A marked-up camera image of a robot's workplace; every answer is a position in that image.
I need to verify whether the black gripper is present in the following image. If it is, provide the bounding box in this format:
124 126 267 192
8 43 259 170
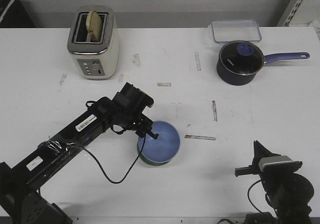
110 83 159 139
234 140 303 177

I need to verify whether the blue bowl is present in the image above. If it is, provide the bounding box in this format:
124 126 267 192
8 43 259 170
137 121 180 153

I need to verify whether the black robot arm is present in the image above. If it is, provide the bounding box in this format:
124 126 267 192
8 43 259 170
234 140 315 223
0 83 158 223

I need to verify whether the dark blue saucepan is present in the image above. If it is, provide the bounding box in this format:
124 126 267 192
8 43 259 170
216 41 310 86

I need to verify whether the cream and silver toaster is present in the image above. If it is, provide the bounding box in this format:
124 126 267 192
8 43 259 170
67 5 120 80

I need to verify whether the glass lid with blue knob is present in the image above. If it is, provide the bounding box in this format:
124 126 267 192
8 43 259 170
219 41 265 75

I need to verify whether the clear plastic container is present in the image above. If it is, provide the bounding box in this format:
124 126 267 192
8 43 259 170
208 19 262 44

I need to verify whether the toast slice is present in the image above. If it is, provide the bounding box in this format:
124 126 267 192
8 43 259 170
85 11 103 43

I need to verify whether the white slotted shelf upright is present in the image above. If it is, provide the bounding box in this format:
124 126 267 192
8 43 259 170
276 0 320 27

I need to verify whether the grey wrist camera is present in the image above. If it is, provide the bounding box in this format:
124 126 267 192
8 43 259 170
258 155 294 172

